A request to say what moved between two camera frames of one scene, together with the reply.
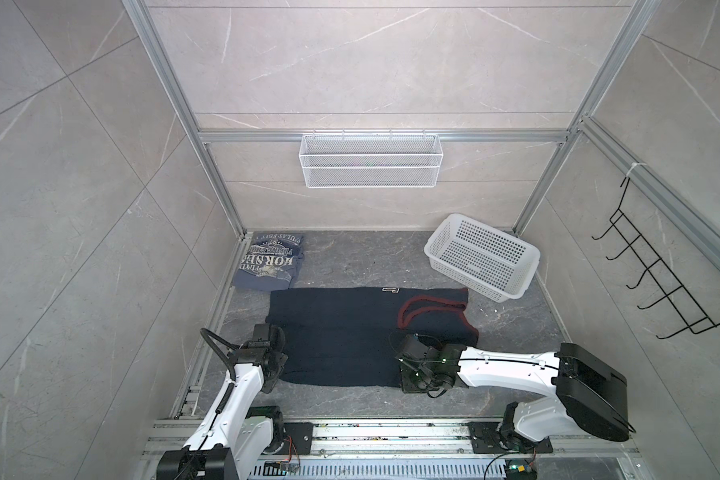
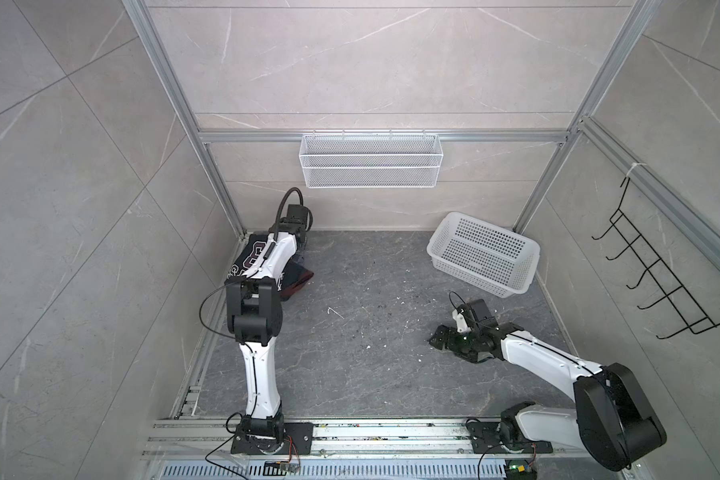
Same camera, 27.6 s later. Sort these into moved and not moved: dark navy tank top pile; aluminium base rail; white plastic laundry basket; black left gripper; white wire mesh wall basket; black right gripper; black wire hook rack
Moved: black left gripper; dark navy tank top pile; black right gripper
Not moved: black wire hook rack; aluminium base rail; white wire mesh wall basket; white plastic laundry basket
